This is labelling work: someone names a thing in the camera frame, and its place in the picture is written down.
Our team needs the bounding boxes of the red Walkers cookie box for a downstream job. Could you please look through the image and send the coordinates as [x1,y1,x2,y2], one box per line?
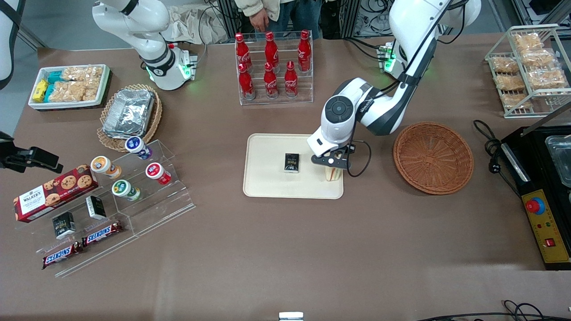
[13,164,99,223]

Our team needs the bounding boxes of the black floor cables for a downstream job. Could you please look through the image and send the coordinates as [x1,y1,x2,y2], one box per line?
[417,299,571,321]

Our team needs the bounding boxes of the yellow snack packet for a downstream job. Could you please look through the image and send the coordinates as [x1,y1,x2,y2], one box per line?
[33,79,49,103]

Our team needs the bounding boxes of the oval wicker basket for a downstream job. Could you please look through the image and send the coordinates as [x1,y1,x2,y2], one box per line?
[97,83,163,152]

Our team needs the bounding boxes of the yellow control panel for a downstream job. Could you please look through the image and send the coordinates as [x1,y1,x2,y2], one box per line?
[521,189,571,264]

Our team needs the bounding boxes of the clear acrylic cup stand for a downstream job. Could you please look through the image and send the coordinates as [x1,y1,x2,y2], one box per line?
[105,139,196,237]

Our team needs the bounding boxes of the Snickers chocolate bar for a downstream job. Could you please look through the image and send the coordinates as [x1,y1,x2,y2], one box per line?
[42,242,84,270]
[82,221,123,247]

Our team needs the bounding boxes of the black equipment frame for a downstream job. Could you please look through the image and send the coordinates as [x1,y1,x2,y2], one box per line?
[214,0,244,41]

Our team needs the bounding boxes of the orange lid yogurt cup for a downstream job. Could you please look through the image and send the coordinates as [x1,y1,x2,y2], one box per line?
[91,156,122,179]

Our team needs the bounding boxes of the round brown wicker basket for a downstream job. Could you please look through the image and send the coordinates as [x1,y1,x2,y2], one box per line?
[393,122,475,196]

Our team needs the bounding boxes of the clear fried snack bag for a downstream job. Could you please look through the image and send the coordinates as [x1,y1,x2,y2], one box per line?
[521,49,554,68]
[528,68,570,90]
[513,33,544,51]
[492,57,521,74]
[495,74,526,92]
[501,93,533,110]

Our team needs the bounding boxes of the clear acrylic snack stand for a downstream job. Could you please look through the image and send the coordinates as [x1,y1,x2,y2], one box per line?
[16,192,137,278]

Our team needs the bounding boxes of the red cola bottle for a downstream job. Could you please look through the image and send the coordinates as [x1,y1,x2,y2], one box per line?
[284,61,298,99]
[235,33,252,70]
[265,31,280,68]
[238,63,256,100]
[263,62,279,99]
[298,30,312,73]

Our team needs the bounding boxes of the green lid yogurt cup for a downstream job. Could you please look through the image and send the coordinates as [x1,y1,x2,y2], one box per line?
[112,179,141,202]

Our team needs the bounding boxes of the clear acrylic bottle rack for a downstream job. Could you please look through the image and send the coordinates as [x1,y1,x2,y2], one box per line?
[235,30,314,106]

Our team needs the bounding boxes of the bystander bare hand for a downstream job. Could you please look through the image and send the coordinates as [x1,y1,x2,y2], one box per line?
[248,8,270,33]

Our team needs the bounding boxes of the clear glass container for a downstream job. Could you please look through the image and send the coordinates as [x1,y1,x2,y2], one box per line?
[545,135,571,188]

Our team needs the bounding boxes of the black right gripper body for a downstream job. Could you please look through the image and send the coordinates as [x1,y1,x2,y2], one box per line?
[0,132,18,172]

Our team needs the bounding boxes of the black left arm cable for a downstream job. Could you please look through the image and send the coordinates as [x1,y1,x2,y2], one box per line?
[347,0,467,178]

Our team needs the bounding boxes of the stack of foil trays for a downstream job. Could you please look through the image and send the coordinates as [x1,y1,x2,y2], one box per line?
[102,88,156,139]

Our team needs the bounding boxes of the grey metal rail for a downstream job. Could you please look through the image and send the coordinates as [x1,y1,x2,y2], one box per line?
[16,22,48,51]

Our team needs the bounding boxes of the background cable bundle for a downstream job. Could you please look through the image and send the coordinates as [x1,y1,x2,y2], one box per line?
[352,0,393,37]

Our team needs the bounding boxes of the white rectangular snack bin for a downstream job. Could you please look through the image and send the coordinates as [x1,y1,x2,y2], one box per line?
[28,64,111,110]

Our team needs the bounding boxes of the clear rice cracker bag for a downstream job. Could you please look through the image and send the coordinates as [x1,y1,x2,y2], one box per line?
[83,79,103,101]
[62,66,104,82]
[48,81,85,103]

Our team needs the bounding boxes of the red lid yogurt cup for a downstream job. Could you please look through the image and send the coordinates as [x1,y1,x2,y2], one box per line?
[145,162,172,185]

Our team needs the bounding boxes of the white wire rack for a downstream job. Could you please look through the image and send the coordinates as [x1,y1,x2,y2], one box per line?
[484,24,571,119]

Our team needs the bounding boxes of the black countertop appliance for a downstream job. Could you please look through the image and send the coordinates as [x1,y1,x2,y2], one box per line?
[500,103,571,271]

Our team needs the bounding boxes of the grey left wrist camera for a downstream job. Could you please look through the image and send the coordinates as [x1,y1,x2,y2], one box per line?
[310,149,356,171]

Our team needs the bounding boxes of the bystander in beige sweater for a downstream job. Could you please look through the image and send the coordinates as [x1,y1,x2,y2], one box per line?
[234,0,324,40]

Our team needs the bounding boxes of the black arm base cables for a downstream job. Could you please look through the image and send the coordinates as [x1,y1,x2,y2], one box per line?
[343,37,387,55]

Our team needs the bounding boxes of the cream plastic tray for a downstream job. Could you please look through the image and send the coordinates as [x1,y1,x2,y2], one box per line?
[243,133,344,200]

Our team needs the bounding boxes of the triangular sandwich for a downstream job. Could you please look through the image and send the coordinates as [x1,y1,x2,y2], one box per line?
[325,152,343,182]

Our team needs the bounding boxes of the black power cable with plug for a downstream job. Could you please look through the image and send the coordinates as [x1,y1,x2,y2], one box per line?
[472,119,523,198]

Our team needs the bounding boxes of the crumpled beige cloth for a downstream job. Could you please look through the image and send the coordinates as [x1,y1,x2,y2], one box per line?
[162,4,228,45]

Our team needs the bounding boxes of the blue lid yogurt cup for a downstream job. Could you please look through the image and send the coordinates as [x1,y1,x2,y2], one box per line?
[124,136,153,160]

